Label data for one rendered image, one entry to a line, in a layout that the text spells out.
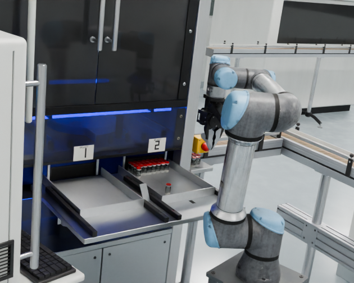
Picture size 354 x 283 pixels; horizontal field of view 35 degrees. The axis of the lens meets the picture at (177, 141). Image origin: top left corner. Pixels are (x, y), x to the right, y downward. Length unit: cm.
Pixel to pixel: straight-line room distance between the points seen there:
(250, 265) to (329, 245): 115
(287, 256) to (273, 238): 202
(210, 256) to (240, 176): 201
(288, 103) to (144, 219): 70
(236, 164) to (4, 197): 67
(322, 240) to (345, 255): 15
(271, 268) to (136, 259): 85
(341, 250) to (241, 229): 119
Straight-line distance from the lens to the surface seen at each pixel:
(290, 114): 168
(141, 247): 259
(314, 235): 307
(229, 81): 201
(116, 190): 227
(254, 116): 164
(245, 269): 194
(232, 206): 179
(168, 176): 246
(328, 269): 386
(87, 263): 248
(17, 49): 146
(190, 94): 243
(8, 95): 147
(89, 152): 225
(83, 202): 215
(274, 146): 304
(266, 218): 186
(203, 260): 366
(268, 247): 189
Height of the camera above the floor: 178
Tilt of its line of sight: 18 degrees down
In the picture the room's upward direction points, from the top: 7 degrees clockwise
